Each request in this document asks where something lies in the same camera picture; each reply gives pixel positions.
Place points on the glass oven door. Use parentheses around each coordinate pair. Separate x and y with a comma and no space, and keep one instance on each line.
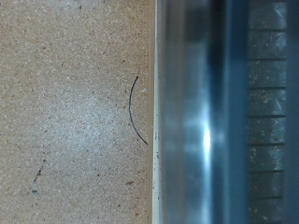
(199,112)

